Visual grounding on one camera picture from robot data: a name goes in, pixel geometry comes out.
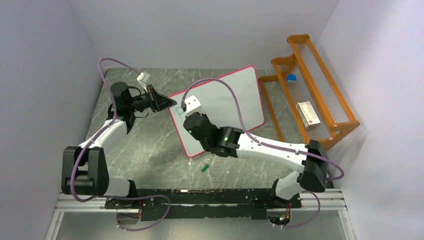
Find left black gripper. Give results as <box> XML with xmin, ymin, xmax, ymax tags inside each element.
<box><xmin>127</xmin><ymin>85</ymin><xmax>177</xmax><ymax>114</ymax></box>

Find pink-framed whiteboard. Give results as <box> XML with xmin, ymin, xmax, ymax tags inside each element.
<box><xmin>168</xmin><ymin>66</ymin><xmax>265</xmax><ymax>158</ymax></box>

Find green marker cap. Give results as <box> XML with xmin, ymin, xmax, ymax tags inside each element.
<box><xmin>201</xmin><ymin>164</ymin><xmax>209</xmax><ymax>172</ymax></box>

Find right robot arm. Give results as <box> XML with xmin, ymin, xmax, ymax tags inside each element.
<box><xmin>183</xmin><ymin>112</ymin><xmax>328</xmax><ymax>207</ymax></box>

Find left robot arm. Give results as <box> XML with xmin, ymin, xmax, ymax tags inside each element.
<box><xmin>61</xmin><ymin>82</ymin><xmax>177</xmax><ymax>208</ymax></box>

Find blue eraser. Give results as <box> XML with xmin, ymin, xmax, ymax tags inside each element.
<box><xmin>286</xmin><ymin>74</ymin><xmax>298</xmax><ymax>84</ymax></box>

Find white red box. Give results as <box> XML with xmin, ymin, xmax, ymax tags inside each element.
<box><xmin>295</xmin><ymin>101</ymin><xmax>321</xmax><ymax>129</ymax></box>

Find orange wooden tiered rack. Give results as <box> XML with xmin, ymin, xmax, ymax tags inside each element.
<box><xmin>258</xmin><ymin>34</ymin><xmax>360</xmax><ymax>150</ymax></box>

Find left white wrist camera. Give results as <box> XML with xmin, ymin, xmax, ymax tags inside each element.
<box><xmin>136</xmin><ymin>72</ymin><xmax>151</xmax><ymax>92</ymax></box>

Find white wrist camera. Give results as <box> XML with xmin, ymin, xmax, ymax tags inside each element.
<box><xmin>183</xmin><ymin>95</ymin><xmax>205</xmax><ymax>117</ymax></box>
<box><xmin>136</xmin><ymin>72</ymin><xmax>151</xmax><ymax>92</ymax></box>

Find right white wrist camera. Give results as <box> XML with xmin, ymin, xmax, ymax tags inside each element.
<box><xmin>183</xmin><ymin>95</ymin><xmax>205</xmax><ymax>117</ymax></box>

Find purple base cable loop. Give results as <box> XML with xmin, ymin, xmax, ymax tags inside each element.
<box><xmin>109</xmin><ymin>194</ymin><xmax>172</xmax><ymax>232</ymax></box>

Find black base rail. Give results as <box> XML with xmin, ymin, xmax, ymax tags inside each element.
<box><xmin>104</xmin><ymin>188</ymin><xmax>302</xmax><ymax>221</ymax></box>

